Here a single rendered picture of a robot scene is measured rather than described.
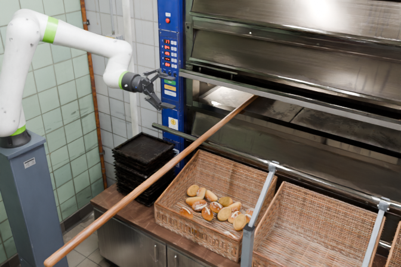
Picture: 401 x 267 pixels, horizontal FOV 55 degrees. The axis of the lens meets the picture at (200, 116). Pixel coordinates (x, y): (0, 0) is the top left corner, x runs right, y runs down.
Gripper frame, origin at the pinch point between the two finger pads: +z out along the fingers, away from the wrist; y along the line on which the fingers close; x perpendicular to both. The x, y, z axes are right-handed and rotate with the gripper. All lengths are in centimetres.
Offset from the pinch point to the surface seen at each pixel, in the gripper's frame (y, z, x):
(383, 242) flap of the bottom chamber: 80, 96, -52
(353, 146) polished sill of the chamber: 31, 71, -54
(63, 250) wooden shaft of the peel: 29, 8, 71
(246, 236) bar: 57, 43, 5
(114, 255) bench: 130, -52, -2
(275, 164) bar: 31, 45, -18
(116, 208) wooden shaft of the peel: 29, 8, 47
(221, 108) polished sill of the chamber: 30, -5, -56
